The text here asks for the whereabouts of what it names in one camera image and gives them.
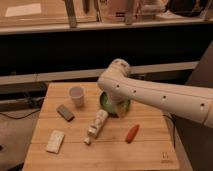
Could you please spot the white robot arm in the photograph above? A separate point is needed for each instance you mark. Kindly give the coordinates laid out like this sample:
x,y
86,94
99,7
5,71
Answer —
x,y
189,102

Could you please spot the dark grey eraser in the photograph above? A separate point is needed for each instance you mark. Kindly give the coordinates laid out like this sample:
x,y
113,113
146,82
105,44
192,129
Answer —
x,y
65,113

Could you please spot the white rectangular sponge block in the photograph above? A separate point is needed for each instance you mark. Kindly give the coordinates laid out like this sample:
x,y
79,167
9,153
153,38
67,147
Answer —
x,y
55,141

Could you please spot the green round pan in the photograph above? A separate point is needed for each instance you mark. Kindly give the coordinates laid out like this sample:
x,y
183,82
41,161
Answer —
x,y
116,111

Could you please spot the white paper cup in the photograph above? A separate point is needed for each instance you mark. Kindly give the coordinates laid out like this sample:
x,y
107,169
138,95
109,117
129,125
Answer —
x,y
77,95

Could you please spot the white tube bottle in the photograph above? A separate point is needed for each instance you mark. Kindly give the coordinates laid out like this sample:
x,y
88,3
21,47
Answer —
x,y
96,126

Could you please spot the orange carrot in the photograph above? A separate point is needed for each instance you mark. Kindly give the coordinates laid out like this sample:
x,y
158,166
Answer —
x,y
132,133

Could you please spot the metal table leg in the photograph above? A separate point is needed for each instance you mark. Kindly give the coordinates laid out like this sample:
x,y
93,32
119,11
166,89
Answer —
x,y
71,13

